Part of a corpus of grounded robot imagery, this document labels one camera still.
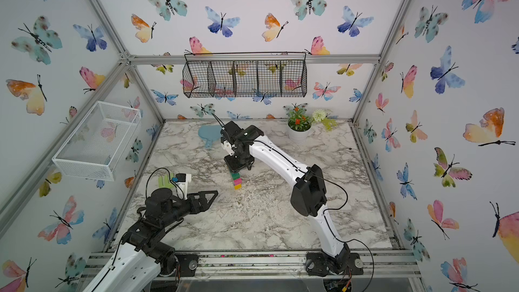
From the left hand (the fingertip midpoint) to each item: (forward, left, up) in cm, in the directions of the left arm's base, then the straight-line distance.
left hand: (213, 193), depth 77 cm
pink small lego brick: (+7, -8, -4) cm, 11 cm away
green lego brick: (+8, -8, -1) cm, 11 cm away
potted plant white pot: (+35, -37, 0) cm, 51 cm away
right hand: (+10, -7, +2) cm, 13 cm away
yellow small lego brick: (+9, -7, -13) cm, 18 cm away
